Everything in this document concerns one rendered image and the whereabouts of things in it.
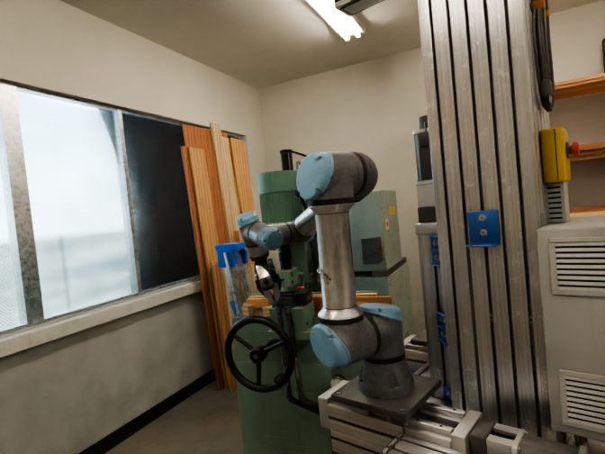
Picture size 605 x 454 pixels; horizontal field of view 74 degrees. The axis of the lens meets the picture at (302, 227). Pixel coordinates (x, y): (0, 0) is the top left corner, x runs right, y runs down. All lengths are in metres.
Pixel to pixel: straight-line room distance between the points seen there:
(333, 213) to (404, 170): 3.01
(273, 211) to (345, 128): 2.53
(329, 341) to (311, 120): 3.49
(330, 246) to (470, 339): 0.47
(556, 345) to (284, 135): 3.71
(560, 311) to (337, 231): 0.53
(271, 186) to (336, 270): 0.82
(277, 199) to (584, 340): 1.17
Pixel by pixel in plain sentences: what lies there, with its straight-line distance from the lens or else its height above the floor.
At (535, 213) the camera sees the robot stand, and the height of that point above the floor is 1.26.
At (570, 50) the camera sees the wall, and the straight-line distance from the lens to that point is 4.08.
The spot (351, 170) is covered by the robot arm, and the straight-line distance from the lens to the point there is 1.00.
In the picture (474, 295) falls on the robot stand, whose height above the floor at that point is 1.06.
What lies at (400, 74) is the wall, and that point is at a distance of 4.12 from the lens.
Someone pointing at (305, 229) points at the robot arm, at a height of 1.26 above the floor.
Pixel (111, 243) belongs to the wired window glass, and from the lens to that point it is 2.95.
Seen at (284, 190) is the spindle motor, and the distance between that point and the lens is 1.73.
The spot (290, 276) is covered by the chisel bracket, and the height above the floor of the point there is 1.04.
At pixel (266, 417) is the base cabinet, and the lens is 1.90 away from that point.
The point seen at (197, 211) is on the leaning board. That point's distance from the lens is 3.26.
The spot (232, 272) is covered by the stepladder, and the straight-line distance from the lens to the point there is 2.67.
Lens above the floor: 1.32
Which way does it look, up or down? 2 degrees down
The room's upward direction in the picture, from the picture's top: 6 degrees counter-clockwise
